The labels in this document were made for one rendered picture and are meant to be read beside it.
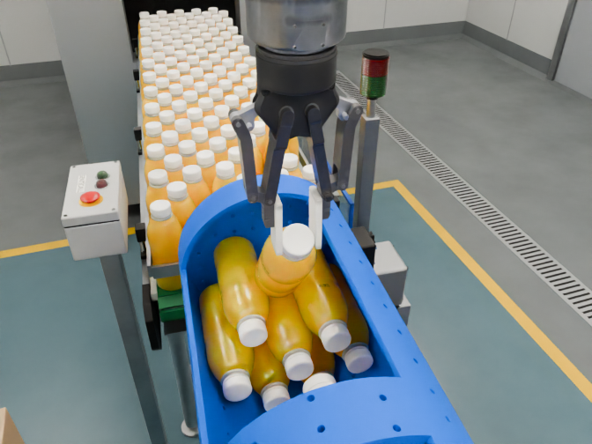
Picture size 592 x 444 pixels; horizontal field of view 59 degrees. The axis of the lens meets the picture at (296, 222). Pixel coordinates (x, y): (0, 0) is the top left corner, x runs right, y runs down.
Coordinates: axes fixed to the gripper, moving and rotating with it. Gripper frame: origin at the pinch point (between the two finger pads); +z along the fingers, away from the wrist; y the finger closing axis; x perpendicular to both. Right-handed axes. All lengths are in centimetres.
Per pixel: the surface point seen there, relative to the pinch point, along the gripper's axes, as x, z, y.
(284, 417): -19.0, 7.6, -5.9
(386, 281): 35, 47, 31
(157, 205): 39.6, 21.1, -17.0
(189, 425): 63, 126, -21
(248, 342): 1.9, 20.7, -6.1
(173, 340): 63, 84, -21
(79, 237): 38, 25, -32
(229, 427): -4.8, 29.1, -10.4
